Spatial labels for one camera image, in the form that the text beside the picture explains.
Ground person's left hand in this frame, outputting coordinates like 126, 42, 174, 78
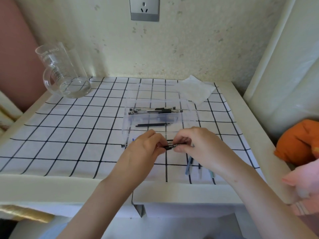
116, 129, 169, 181

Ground person's right hand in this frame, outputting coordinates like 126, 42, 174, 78
173, 126, 231, 177

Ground person's left forearm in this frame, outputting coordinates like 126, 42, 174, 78
56, 167, 142, 239

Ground person's right forearm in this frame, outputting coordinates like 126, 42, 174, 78
212, 157, 318, 239

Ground white bedside table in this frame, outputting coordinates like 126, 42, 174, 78
0, 77, 299, 239

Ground clear plastic pen box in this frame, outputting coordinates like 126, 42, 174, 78
121, 98, 200, 149

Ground white black checked tablecloth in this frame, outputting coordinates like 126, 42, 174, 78
0, 77, 261, 185

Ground white paper tissue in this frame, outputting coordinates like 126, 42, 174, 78
174, 75, 217, 105

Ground orange plush toy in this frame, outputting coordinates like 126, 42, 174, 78
274, 119, 319, 166

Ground clear glass measuring jug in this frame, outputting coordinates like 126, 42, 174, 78
35, 42, 92, 99

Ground pink plush toy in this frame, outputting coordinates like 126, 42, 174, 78
282, 159, 319, 217

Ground grey wall socket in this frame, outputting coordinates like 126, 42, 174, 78
129, 0, 160, 22

